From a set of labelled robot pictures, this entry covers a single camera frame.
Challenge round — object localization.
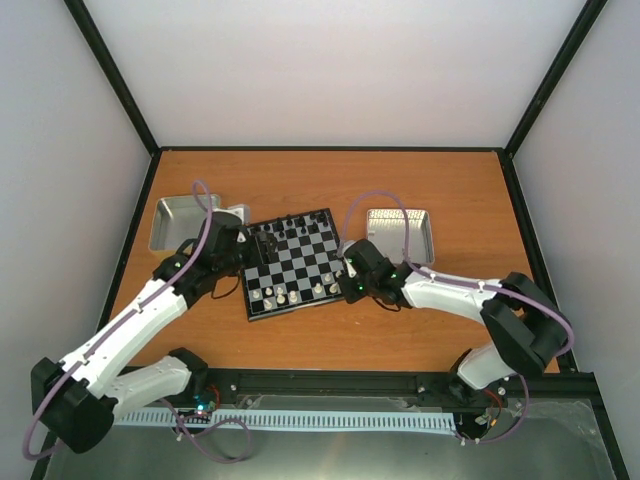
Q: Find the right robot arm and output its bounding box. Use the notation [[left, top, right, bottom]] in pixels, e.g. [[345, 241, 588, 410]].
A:
[[338, 239, 575, 403]]

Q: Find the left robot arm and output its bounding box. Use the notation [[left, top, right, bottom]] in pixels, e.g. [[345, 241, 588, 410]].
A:
[[30, 209, 277, 453]]

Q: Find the black chess piece set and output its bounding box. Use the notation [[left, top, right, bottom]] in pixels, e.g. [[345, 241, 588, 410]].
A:
[[248, 209, 335, 247]]

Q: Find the pink tin with white pieces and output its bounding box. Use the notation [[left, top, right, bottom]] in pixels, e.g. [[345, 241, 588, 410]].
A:
[[367, 209, 435, 266]]

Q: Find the black and silver chessboard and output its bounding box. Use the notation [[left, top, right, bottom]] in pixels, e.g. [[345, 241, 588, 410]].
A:
[[241, 223, 343, 322]]

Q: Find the empty silver metal tin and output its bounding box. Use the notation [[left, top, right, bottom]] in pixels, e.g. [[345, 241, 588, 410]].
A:
[[149, 195, 207, 253]]

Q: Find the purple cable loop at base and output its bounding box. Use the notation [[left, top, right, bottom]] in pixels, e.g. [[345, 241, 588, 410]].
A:
[[169, 399, 256, 464]]

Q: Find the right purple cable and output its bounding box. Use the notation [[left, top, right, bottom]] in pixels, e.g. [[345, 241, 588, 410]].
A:
[[337, 189, 576, 446]]

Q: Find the light blue cable duct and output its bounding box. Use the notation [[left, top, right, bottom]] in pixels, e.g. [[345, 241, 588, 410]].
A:
[[114, 405, 459, 434]]

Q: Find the black frame post left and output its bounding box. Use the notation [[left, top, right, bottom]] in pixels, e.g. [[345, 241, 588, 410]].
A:
[[63, 0, 159, 155]]

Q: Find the black frame post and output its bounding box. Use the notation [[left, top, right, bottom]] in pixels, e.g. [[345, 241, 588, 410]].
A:
[[63, 0, 159, 155], [504, 0, 608, 161]]

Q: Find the black frame post right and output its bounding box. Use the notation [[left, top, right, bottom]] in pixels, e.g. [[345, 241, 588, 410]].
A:
[[504, 0, 608, 161]]

